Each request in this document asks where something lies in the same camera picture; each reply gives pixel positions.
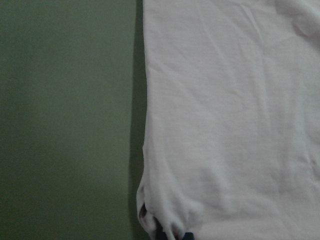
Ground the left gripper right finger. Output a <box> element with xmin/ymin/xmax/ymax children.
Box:
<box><xmin>182</xmin><ymin>232</ymin><xmax>195</xmax><ymax>240</ymax></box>

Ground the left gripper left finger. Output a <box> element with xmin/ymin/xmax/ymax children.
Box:
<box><xmin>153</xmin><ymin>217</ymin><xmax>168</xmax><ymax>240</ymax></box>

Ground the pink Snoopy t-shirt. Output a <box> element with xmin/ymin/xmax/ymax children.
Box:
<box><xmin>136</xmin><ymin>0</ymin><xmax>320</xmax><ymax>240</ymax></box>

